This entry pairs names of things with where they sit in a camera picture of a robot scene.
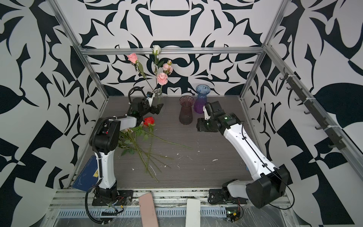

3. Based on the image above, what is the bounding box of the blue book yellow label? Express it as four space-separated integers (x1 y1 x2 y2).
72 155 98 192

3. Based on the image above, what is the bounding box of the pink spray roses stem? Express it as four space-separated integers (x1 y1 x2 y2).
157 60 174 90

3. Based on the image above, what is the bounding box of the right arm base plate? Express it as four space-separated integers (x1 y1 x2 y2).
208 188 247 205

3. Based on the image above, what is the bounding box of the aluminium frame rail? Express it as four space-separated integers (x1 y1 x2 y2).
80 47 263 56

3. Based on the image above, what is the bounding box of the dark red glass vase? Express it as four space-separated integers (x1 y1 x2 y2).
179 96 194 125

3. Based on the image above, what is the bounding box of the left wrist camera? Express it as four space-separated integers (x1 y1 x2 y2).
146 91 155 107

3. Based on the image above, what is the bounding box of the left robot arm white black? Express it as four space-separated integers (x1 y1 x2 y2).
85 87 164 225

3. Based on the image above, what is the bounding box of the pink flat paddle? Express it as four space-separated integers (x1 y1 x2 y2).
139 193 159 227

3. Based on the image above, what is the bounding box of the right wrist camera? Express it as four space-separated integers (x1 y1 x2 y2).
203 105 213 120

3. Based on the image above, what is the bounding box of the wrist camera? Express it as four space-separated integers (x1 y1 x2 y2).
203 105 213 120
146 91 155 107

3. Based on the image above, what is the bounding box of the pink rose single stem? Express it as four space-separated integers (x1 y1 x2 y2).
127 53 154 91

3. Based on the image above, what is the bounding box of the white rose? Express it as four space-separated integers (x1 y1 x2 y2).
152 45 164 96

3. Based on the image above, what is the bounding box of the clear glass vase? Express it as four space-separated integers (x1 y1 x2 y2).
152 88 164 106

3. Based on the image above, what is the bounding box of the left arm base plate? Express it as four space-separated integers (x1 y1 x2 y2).
92 190 134 206

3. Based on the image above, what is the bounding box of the blue purple glass vase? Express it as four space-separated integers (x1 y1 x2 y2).
194 84 211 114

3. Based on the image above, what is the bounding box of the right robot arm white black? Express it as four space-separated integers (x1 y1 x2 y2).
197 101 290 208

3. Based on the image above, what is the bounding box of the small circuit board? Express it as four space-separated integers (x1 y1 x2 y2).
226 206 244 223

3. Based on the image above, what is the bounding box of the white flat paddle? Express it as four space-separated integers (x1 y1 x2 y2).
185 199 201 227

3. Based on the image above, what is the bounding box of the wall hook rack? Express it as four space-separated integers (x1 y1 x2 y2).
281 68 347 150

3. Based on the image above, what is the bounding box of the red rose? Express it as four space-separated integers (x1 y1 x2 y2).
143 117 191 149

